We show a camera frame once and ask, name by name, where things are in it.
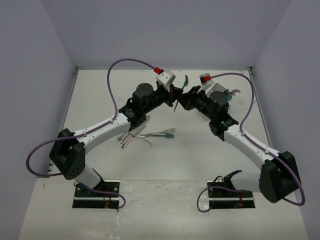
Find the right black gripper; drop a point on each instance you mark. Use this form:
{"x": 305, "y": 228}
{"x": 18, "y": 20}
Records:
{"x": 190, "y": 97}

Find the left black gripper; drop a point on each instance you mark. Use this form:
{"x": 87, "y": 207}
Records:
{"x": 173, "y": 95}

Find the white three-compartment container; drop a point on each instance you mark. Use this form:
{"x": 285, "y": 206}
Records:
{"x": 217, "y": 88}

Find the ornate silver teaspoon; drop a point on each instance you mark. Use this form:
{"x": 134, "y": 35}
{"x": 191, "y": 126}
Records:
{"x": 234, "y": 92}

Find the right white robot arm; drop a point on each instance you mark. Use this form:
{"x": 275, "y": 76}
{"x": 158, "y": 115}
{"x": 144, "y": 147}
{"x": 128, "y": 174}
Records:
{"x": 279, "y": 174}

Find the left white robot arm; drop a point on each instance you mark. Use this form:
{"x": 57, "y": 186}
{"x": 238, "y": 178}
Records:
{"x": 69, "y": 151}

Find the silver knife bundle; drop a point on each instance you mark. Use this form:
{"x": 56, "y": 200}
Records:
{"x": 125, "y": 138}

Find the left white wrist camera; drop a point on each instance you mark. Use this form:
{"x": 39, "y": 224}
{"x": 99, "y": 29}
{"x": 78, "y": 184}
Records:
{"x": 165, "y": 79}

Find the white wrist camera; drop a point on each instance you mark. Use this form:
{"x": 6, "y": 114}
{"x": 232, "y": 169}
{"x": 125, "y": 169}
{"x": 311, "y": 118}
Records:
{"x": 165, "y": 79}
{"x": 206, "y": 82}

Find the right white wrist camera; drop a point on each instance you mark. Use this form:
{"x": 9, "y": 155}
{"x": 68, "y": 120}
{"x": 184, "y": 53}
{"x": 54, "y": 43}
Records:
{"x": 206, "y": 82}

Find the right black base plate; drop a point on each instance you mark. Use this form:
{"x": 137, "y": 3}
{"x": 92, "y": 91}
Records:
{"x": 225, "y": 199}

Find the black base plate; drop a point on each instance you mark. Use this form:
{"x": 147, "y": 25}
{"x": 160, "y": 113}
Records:
{"x": 86, "y": 199}
{"x": 225, "y": 199}

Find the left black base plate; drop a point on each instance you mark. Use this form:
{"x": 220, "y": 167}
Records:
{"x": 86, "y": 199}

